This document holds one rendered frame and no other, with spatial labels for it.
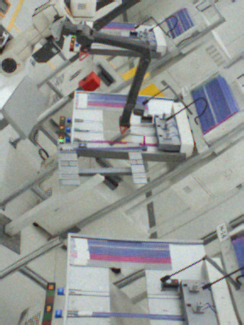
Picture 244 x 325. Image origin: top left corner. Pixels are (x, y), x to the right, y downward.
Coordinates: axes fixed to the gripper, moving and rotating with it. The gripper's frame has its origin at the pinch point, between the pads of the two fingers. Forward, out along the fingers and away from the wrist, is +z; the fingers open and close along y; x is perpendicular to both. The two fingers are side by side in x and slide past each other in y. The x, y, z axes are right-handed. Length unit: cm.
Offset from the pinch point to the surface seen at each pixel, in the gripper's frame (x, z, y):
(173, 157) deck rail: -30.7, -1.0, -21.4
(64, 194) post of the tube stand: 33, 21, -45
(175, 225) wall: -95, 158, 86
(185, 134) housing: -37.3, -11.3, -9.5
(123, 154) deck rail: 0.0, 1.8, -21.2
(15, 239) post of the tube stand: 62, 71, -44
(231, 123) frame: -60, -33, -23
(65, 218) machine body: 28, 66, -20
